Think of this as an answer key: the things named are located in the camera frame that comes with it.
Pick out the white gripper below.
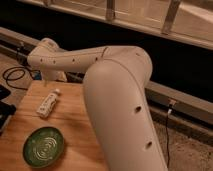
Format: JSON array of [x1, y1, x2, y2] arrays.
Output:
[[41, 70, 67, 86]]

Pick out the white plastic bottle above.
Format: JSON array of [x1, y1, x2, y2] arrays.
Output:
[[36, 89, 60, 118]]

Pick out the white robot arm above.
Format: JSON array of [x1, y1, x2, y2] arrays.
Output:
[[27, 38, 168, 171]]

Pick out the green ceramic bowl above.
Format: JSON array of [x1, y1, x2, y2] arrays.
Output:
[[22, 126, 64, 168]]

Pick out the black equipment at left edge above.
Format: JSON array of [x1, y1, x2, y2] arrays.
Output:
[[0, 84, 16, 134]]

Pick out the black coiled cable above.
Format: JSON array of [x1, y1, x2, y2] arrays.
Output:
[[2, 58, 36, 91]]

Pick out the metal rail along floor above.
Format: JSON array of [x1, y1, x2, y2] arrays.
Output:
[[0, 27, 213, 132]]

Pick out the wooden window frame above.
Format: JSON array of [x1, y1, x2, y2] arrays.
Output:
[[19, 0, 213, 50]]

